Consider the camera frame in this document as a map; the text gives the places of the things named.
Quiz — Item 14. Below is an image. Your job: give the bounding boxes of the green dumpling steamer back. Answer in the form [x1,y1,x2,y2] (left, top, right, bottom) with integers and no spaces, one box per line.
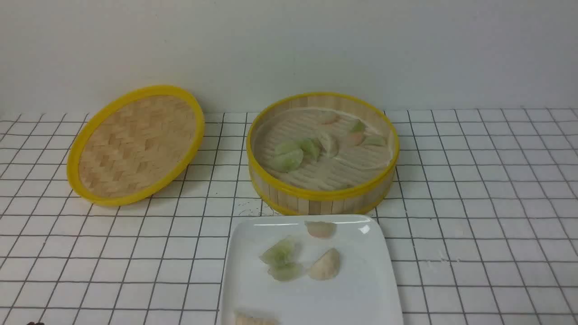
[349,119,366,133]

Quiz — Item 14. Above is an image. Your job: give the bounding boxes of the cream dumpling on plate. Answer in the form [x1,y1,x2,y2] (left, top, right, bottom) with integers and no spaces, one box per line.
[308,248,341,281]

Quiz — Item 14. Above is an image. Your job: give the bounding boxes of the white dumpling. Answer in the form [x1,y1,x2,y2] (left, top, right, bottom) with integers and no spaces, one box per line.
[318,131,339,158]

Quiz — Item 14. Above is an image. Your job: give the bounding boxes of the green dumpling on plate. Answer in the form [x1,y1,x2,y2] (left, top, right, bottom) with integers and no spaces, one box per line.
[268,263,302,282]
[259,237,297,267]

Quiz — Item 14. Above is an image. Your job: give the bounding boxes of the green dumpling on plate upper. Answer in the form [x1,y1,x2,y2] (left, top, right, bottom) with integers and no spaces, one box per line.
[259,237,297,267]

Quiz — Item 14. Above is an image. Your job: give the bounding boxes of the bamboo steamer lid yellow rim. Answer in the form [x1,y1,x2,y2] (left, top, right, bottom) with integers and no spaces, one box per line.
[66,85,205,206]

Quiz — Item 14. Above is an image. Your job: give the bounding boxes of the small green dumpling in steamer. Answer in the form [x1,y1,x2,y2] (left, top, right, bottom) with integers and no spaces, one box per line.
[299,138,321,161]

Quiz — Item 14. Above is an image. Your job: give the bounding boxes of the pink dumpling steamer back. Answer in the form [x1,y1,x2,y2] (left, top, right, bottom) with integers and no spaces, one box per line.
[317,111,340,124]

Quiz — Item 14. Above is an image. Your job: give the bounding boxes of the pink dumpling steamer right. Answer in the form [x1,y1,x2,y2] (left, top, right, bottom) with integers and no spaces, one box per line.
[341,132,365,147]

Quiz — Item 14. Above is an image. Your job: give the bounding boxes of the green dumpling on plate lower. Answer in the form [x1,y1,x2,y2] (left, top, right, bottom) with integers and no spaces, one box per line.
[268,263,302,282]

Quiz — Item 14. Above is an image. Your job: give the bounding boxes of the cream dumpling plate front edge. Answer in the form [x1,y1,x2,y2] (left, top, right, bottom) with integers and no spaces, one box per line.
[235,312,278,325]

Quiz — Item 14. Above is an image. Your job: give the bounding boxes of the bamboo steamer basket yellow rim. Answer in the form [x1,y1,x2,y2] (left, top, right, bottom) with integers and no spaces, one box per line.
[246,92,399,215]

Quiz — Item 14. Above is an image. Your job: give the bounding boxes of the large green dumpling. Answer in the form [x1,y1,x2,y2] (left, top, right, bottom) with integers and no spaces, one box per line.
[269,149,304,173]

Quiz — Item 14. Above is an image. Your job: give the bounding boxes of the pink dumpling on plate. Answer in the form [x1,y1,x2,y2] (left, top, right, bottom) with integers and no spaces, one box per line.
[305,221,338,239]

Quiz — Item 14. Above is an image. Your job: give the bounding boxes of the white square plate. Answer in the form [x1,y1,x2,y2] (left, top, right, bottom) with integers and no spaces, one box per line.
[219,214,404,325]

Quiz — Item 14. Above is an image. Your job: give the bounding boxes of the pink dumpling steamer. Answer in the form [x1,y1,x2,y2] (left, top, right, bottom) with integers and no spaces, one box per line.
[317,111,340,124]
[341,132,365,147]

